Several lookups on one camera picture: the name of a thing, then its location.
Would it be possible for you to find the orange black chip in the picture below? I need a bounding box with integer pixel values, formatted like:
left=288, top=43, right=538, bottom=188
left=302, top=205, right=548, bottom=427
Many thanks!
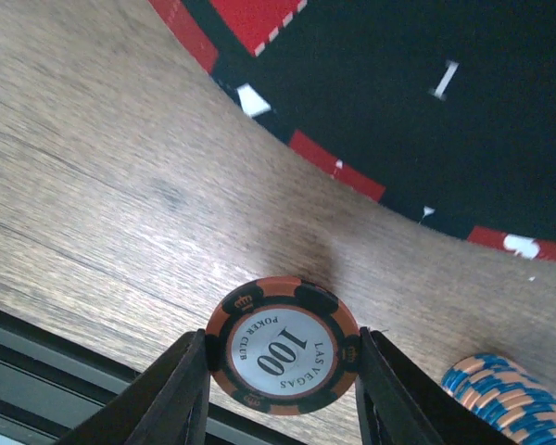
left=205, top=276, right=360, bottom=415

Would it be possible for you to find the round red black poker mat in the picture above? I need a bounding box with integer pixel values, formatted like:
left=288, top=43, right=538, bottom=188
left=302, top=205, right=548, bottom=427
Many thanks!
left=153, top=1, right=556, bottom=261

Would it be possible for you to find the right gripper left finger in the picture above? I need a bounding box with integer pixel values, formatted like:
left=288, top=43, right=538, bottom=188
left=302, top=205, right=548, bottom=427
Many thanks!
left=57, top=329, right=210, bottom=445

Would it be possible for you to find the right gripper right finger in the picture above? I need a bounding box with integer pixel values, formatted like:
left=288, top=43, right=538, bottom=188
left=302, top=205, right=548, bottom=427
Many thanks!
left=355, top=327, right=513, bottom=445

